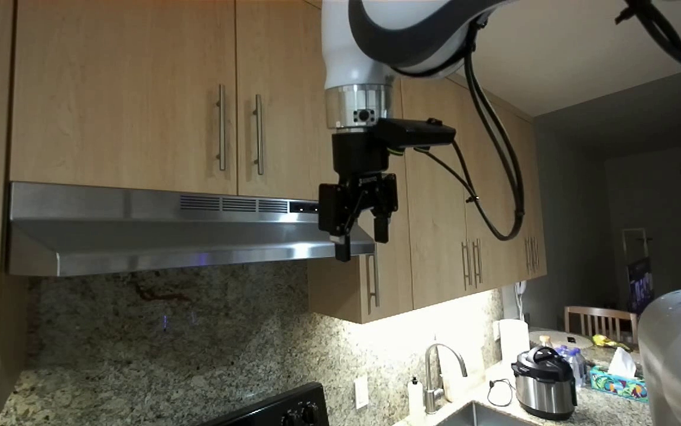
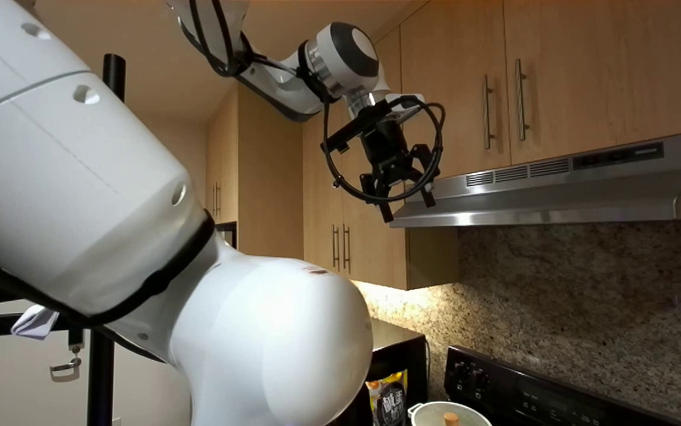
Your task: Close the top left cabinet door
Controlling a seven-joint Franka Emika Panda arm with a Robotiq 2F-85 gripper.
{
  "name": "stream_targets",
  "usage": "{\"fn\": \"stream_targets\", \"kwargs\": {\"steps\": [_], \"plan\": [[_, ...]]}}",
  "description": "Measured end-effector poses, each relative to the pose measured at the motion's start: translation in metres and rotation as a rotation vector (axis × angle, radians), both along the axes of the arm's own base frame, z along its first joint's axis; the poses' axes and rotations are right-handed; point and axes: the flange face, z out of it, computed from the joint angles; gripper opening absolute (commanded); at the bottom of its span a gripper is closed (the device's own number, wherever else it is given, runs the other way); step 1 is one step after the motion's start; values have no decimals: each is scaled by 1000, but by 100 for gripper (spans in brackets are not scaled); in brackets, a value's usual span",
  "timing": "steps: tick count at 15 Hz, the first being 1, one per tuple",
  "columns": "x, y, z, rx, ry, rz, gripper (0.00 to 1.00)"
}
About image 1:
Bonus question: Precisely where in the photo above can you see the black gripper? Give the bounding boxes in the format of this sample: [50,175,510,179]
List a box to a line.
[317,127,400,263]

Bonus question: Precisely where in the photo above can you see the steel bar door handle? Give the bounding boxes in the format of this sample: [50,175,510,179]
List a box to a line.
[363,251,380,312]
[458,238,473,290]
[212,83,232,175]
[248,91,270,176]
[471,238,484,290]

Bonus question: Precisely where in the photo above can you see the wooden cabinet door gray inside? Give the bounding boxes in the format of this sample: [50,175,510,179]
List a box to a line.
[233,0,335,200]

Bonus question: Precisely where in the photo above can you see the wide wooden cabinet door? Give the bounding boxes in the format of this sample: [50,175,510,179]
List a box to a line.
[7,0,239,196]

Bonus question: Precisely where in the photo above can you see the chrome kitchen faucet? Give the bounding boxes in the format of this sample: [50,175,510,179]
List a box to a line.
[420,337,473,417]

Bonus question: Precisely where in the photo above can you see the white soap dispenser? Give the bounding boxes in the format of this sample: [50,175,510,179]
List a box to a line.
[403,373,428,421]

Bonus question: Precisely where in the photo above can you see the upright white paper towel roll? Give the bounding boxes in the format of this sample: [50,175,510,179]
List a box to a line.
[499,314,531,367]

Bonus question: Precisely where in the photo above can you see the stainless steel range hood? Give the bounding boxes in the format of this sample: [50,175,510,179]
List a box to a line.
[4,179,377,278]

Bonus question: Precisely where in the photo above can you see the black stove control panel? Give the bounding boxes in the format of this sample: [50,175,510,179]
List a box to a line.
[196,381,331,426]

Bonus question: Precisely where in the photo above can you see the steel kitchen sink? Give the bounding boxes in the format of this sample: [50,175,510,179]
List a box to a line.
[433,398,542,426]

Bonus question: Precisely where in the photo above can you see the steel black pressure cooker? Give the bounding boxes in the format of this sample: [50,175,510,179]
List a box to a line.
[509,343,578,424]

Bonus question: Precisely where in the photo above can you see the blue jar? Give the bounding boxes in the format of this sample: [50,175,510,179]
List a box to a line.
[555,343,591,385]

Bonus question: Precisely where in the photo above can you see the wooden chair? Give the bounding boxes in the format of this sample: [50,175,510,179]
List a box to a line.
[563,303,641,344]

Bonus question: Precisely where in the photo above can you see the dark hanging bag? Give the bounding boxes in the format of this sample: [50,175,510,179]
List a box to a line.
[622,227,660,314]

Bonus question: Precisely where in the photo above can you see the colourful tissue box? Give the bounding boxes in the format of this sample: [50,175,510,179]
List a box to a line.
[587,344,653,404]

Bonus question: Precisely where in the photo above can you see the tall wooden wall cabinet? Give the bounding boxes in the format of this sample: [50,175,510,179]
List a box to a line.
[304,73,551,325]

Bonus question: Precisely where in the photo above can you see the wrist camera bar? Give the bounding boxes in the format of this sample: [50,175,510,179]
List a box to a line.
[371,116,458,150]

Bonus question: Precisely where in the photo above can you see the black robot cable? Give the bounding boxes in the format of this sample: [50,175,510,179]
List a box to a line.
[420,14,530,244]

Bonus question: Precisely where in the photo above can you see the white wall outlet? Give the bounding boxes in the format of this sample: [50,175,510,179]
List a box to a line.
[353,372,374,414]

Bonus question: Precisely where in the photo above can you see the black overhead cable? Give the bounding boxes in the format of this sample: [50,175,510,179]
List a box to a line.
[613,0,681,95]

